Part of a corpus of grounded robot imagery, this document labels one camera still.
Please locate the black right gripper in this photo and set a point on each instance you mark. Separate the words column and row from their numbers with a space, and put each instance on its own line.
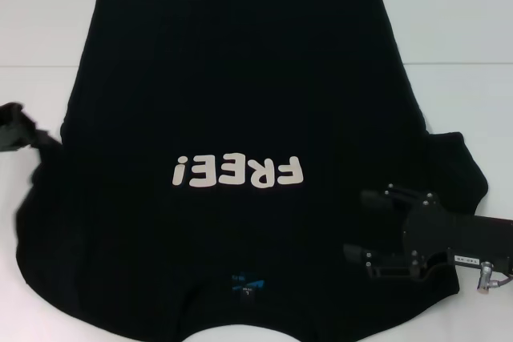
column 433, row 234

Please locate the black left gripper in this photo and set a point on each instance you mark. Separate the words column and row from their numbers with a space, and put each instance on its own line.
column 16, row 133

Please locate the black shirt with FREE print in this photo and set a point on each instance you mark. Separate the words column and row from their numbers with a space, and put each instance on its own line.
column 240, row 77

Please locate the silver plug on right wrist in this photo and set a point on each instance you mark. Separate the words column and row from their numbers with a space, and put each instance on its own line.
column 484, row 277

